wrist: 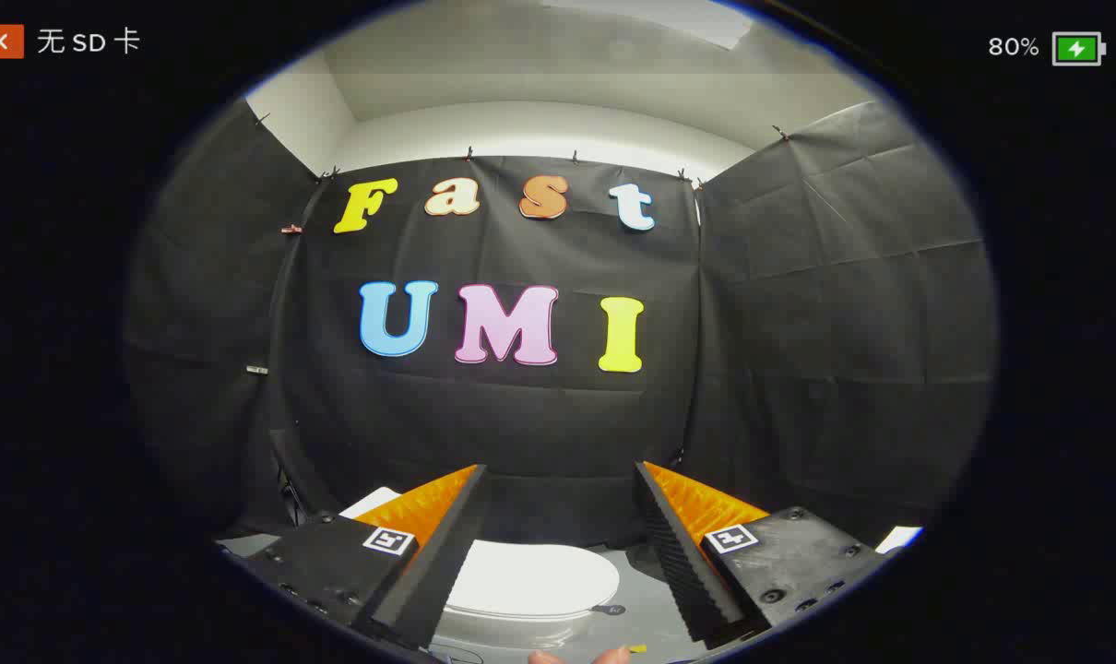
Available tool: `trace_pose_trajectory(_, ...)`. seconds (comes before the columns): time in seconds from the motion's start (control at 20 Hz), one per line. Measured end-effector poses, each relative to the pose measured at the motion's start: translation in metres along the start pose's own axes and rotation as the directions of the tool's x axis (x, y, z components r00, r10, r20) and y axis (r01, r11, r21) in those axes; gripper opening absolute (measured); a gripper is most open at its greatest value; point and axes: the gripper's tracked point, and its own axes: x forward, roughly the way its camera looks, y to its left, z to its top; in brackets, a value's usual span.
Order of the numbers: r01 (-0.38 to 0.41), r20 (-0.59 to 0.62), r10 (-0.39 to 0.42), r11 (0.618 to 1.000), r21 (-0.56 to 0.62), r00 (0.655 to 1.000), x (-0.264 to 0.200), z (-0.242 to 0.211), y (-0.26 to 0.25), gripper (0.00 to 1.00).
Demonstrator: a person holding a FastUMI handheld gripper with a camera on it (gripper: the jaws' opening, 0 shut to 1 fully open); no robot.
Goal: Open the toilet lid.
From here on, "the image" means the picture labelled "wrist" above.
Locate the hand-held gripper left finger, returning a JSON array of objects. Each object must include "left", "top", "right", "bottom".
[{"left": 215, "top": 464, "right": 490, "bottom": 652}]

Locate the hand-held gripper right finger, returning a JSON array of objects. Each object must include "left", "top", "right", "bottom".
[{"left": 634, "top": 460, "right": 893, "bottom": 648}]

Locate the white toilet lid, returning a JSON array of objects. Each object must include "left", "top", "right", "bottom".
[{"left": 446, "top": 539, "right": 622, "bottom": 620}]

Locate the white toilet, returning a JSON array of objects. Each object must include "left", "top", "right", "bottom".
[{"left": 338, "top": 486, "right": 625, "bottom": 664}]

